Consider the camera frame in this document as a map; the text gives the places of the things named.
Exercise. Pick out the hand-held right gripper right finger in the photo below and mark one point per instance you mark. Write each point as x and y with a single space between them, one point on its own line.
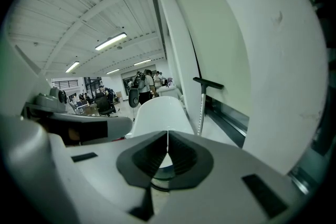
223 191

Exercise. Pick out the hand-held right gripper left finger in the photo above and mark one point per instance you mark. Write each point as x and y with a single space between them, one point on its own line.
105 178

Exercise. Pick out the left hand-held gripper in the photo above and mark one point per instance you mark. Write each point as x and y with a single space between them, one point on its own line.
44 102

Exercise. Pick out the black office chair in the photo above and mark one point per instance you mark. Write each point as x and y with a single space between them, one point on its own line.
102 105

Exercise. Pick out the white bathtub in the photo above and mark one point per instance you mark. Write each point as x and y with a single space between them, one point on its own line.
157 115

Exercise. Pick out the long ceiling light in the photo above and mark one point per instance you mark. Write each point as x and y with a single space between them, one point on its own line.
72 66
142 62
110 41
113 71

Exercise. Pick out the dark balcony railing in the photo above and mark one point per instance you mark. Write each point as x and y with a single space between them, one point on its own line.
64 84

